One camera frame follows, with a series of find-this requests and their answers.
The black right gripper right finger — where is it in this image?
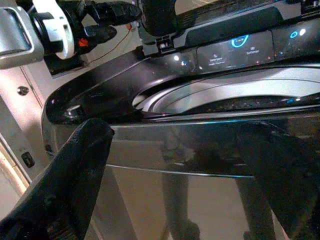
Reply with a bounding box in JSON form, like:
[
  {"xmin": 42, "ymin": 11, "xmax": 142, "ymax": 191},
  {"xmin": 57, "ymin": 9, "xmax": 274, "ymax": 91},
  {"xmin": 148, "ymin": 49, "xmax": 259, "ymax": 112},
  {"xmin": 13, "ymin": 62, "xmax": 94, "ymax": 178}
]
[{"xmin": 236, "ymin": 120, "xmax": 320, "ymax": 240}]

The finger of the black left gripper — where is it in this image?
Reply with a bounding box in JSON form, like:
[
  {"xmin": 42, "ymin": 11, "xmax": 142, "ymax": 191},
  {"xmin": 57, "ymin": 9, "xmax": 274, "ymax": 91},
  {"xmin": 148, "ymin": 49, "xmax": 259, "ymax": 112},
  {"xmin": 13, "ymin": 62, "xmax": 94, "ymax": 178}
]
[
  {"xmin": 84, "ymin": 24, "xmax": 118, "ymax": 50},
  {"xmin": 89, "ymin": 0, "xmax": 142, "ymax": 26}
]

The glossy washer control panel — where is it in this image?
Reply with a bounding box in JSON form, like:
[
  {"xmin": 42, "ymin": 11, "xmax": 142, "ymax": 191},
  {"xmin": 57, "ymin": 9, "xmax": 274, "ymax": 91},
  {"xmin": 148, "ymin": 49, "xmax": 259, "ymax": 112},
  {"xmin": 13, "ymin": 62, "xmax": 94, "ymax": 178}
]
[{"xmin": 172, "ymin": 24, "xmax": 320, "ymax": 73}]

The white door panel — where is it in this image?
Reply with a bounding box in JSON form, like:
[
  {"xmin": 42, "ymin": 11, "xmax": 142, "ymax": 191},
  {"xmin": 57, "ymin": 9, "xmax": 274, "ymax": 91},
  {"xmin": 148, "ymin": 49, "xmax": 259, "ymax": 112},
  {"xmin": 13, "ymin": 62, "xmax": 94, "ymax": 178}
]
[{"xmin": 0, "ymin": 65, "xmax": 51, "ymax": 196}]

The round silver screw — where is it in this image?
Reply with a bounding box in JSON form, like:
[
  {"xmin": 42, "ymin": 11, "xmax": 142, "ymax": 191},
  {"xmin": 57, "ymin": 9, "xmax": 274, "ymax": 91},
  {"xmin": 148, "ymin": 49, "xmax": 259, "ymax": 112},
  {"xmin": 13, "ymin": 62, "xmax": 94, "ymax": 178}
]
[{"xmin": 17, "ymin": 85, "xmax": 30, "ymax": 97}]

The small black door latch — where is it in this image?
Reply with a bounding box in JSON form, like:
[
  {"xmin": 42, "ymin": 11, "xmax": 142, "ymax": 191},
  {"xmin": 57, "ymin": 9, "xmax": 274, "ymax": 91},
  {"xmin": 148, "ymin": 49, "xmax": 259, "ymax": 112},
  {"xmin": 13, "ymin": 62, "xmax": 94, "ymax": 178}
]
[{"xmin": 21, "ymin": 151, "xmax": 36, "ymax": 169}]

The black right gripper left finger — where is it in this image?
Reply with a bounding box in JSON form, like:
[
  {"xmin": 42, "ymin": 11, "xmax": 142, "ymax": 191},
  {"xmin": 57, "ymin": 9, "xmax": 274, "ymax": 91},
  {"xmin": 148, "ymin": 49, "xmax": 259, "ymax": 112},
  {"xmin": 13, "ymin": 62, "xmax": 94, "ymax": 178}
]
[{"xmin": 0, "ymin": 118, "xmax": 115, "ymax": 240}]

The steel washer drum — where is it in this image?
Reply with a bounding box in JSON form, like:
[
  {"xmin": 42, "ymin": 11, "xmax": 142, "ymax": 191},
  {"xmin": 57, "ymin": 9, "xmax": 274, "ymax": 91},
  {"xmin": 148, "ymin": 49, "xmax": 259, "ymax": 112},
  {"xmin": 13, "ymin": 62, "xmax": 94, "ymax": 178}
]
[{"xmin": 132, "ymin": 67, "xmax": 320, "ymax": 118}]

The black washer lid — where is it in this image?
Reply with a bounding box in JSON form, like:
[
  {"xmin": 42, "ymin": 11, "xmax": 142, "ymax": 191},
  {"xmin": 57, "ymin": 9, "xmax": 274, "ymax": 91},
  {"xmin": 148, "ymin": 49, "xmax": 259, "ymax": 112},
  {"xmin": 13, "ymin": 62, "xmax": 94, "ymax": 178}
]
[{"xmin": 172, "ymin": 0, "xmax": 320, "ymax": 48}]

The thin orange cable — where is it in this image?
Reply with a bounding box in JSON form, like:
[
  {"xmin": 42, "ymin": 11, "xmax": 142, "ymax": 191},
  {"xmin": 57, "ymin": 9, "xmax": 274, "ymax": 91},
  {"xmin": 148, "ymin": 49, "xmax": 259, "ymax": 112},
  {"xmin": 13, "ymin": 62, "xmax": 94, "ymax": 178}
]
[{"xmin": 83, "ymin": 23, "xmax": 135, "ymax": 66}]

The black top-load washing machine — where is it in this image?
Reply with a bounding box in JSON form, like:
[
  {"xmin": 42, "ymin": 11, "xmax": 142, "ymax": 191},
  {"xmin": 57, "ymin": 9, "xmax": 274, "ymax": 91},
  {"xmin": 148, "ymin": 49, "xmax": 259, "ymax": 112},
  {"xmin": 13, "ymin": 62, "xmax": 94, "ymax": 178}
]
[{"xmin": 41, "ymin": 0, "xmax": 320, "ymax": 240}]

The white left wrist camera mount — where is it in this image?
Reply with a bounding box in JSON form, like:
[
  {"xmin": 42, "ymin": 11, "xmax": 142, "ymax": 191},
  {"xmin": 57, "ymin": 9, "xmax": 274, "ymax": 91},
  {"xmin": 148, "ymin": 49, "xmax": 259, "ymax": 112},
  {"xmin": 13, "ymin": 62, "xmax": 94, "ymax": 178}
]
[{"xmin": 31, "ymin": 0, "xmax": 76, "ymax": 60}]

